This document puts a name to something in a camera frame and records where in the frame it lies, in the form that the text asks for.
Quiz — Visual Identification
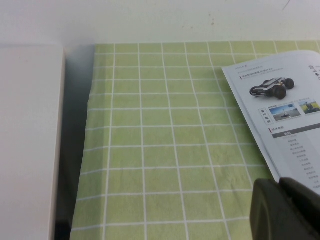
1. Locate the white box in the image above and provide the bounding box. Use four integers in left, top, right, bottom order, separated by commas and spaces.
0, 43, 67, 240

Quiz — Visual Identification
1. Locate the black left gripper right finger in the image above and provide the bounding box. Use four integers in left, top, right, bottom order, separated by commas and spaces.
278, 176, 320, 233

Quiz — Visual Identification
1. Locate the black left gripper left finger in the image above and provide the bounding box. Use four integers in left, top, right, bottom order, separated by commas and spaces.
249, 177, 320, 240

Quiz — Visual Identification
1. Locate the white product catalogue book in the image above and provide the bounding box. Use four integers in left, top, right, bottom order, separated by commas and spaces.
221, 49, 320, 196

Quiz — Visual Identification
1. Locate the green checked tablecloth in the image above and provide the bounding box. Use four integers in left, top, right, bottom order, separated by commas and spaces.
69, 41, 320, 240

